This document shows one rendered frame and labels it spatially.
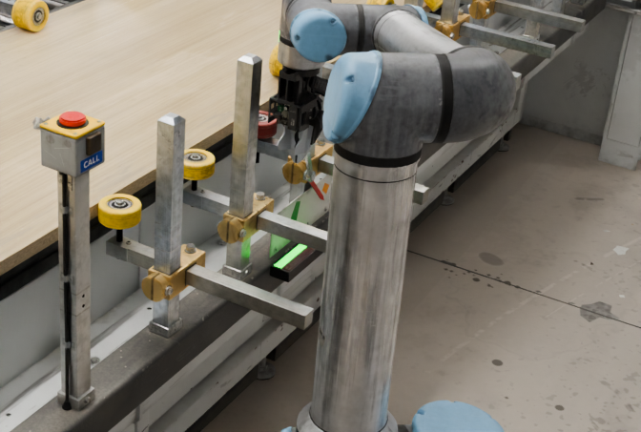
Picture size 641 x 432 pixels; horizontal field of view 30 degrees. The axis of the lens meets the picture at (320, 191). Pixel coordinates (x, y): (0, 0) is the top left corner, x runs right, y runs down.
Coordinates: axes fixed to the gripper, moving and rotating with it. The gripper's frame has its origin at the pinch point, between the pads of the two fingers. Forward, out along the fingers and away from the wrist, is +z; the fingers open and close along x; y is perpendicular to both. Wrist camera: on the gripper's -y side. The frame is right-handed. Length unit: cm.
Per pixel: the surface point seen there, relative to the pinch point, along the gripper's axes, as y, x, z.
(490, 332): -107, 14, 97
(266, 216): 4.2, -3.9, 13.3
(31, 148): 20, -51, 6
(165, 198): 34.2, -7.6, -2.4
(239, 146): 9.2, -8.1, -3.0
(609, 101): -259, 1, 76
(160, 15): -62, -77, 6
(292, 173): -13.3, -8.2, 11.9
